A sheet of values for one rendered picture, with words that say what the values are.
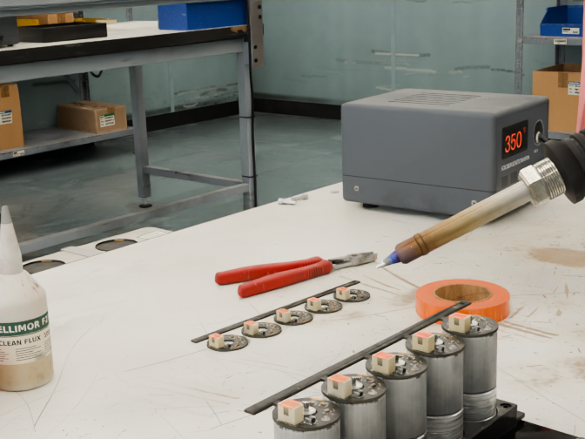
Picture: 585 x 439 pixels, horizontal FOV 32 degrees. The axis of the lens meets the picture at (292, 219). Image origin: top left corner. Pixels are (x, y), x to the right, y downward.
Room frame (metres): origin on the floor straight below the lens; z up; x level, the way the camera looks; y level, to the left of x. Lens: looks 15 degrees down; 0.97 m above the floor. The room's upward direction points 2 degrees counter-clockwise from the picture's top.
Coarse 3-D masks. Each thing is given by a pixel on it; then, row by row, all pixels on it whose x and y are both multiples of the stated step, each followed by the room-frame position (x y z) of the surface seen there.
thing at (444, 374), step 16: (432, 368) 0.39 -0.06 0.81; (448, 368) 0.39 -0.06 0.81; (432, 384) 0.39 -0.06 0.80; (448, 384) 0.39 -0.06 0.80; (432, 400) 0.39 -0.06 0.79; (448, 400) 0.39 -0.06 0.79; (432, 416) 0.39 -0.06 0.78; (448, 416) 0.39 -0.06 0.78; (432, 432) 0.39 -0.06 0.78; (448, 432) 0.39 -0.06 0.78
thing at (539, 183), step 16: (544, 160) 0.36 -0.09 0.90; (528, 176) 0.35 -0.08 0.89; (544, 176) 0.35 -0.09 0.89; (560, 176) 0.35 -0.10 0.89; (512, 192) 0.35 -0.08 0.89; (528, 192) 0.35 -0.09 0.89; (544, 192) 0.35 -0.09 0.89; (560, 192) 0.35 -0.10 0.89; (480, 208) 0.35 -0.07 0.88; (496, 208) 0.35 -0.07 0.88; (512, 208) 0.35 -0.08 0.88; (448, 224) 0.35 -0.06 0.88; (464, 224) 0.35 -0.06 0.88; (480, 224) 0.35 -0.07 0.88; (416, 240) 0.35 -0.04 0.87; (432, 240) 0.35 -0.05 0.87; (448, 240) 0.35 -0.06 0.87; (400, 256) 0.35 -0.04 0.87; (416, 256) 0.35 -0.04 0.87
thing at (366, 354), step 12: (444, 312) 0.44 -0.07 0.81; (420, 324) 0.42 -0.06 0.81; (396, 336) 0.41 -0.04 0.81; (408, 336) 0.41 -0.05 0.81; (372, 348) 0.40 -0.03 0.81; (384, 348) 0.40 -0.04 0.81; (348, 360) 0.38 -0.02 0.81; (360, 360) 0.39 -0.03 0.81; (324, 372) 0.37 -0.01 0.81; (336, 372) 0.37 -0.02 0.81; (300, 384) 0.36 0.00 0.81; (312, 384) 0.36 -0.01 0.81; (276, 396) 0.35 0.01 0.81; (288, 396) 0.35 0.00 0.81; (252, 408) 0.34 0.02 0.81; (264, 408) 0.34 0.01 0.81
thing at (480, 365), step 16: (496, 336) 0.42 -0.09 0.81; (464, 352) 0.41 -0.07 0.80; (480, 352) 0.41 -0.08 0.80; (496, 352) 0.42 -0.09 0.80; (464, 368) 0.41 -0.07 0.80; (480, 368) 0.41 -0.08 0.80; (496, 368) 0.42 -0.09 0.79; (464, 384) 0.41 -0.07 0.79; (480, 384) 0.41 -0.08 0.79; (464, 400) 0.41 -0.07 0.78; (480, 400) 0.41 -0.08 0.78; (464, 416) 0.41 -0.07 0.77; (480, 416) 0.41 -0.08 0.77
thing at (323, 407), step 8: (296, 400) 0.35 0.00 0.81; (304, 400) 0.35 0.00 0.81; (312, 400) 0.35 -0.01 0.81; (320, 400) 0.35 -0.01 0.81; (320, 408) 0.34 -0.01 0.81; (328, 408) 0.34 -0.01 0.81; (336, 408) 0.34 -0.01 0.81; (272, 416) 0.33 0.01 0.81; (312, 416) 0.33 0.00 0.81; (320, 416) 0.33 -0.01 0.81; (328, 416) 0.33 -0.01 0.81; (336, 416) 0.33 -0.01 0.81; (280, 424) 0.33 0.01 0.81; (288, 424) 0.33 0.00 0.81; (304, 424) 0.33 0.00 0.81; (312, 424) 0.33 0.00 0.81; (320, 424) 0.33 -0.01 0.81; (328, 424) 0.33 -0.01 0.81
